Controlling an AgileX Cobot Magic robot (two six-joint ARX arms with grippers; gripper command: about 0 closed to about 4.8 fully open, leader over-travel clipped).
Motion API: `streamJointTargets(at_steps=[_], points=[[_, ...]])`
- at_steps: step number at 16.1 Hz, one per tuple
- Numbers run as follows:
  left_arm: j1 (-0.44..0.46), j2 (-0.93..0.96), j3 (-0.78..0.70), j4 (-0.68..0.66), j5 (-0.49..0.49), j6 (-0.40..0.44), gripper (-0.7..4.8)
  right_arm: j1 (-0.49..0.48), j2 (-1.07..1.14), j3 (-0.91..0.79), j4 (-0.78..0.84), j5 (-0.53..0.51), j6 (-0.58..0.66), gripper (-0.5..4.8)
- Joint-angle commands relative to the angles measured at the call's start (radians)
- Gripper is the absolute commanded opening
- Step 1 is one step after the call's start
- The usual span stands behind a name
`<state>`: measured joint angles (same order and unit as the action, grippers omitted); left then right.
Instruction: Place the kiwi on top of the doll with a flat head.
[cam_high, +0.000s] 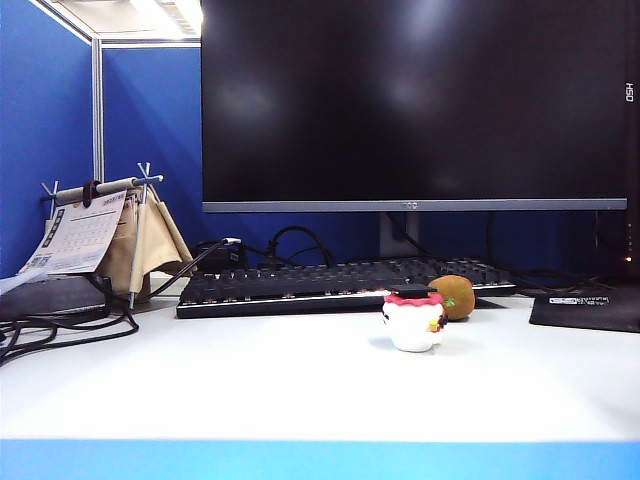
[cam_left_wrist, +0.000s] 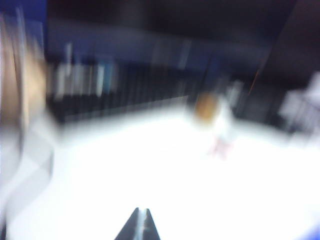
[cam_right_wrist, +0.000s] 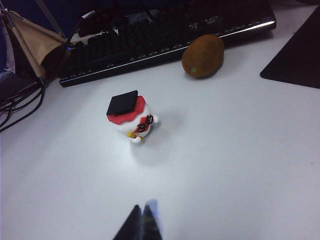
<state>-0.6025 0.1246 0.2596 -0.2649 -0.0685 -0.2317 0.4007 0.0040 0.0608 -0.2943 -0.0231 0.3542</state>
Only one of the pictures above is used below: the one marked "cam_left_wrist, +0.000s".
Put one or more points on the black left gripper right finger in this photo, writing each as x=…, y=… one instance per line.
x=151, y=228

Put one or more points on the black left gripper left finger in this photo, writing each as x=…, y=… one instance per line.
x=131, y=228

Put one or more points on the brown kiwi fruit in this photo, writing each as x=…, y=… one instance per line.
x=205, y=107

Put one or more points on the white flat-headed doll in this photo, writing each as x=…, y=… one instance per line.
x=223, y=127

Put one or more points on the black mechanical keyboard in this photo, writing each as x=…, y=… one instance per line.
x=130, y=100

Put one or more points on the desk calendar on stand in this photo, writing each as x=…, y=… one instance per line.
x=15, y=82

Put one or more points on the large black monitor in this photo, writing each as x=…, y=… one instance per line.
x=175, y=20

